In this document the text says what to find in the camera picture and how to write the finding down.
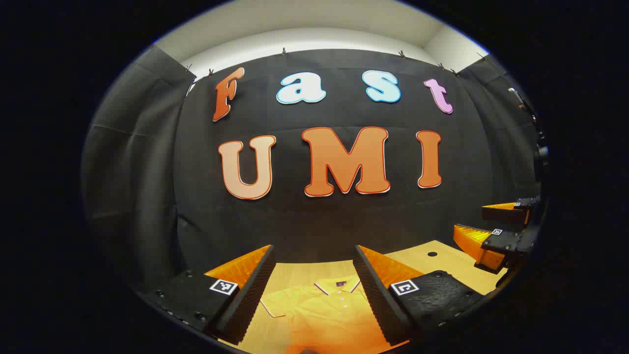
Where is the black backdrop cloth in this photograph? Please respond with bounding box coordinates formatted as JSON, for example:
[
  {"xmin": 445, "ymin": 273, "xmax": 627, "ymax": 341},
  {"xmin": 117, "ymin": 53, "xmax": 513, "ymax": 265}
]
[{"xmin": 81, "ymin": 45, "xmax": 546, "ymax": 295}]

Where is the orange T-shirt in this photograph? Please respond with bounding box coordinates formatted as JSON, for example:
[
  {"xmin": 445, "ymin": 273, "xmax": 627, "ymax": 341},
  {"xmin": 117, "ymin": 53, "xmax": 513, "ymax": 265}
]
[{"xmin": 259, "ymin": 278, "xmax": 411, "ymax": 354}]

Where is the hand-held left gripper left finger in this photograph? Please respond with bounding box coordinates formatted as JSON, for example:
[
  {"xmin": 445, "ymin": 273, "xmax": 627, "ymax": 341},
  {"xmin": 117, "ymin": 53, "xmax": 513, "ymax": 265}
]
[{"xmin": 135, "ymin": 244, "xmax": 277, "ymax": 346}]

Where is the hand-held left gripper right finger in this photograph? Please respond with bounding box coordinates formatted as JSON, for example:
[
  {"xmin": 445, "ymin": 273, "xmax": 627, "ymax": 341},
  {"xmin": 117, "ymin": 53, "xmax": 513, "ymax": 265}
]
[{"xmin": 353, "ymin": 244, "xmax": 493, "ymax": 347}]

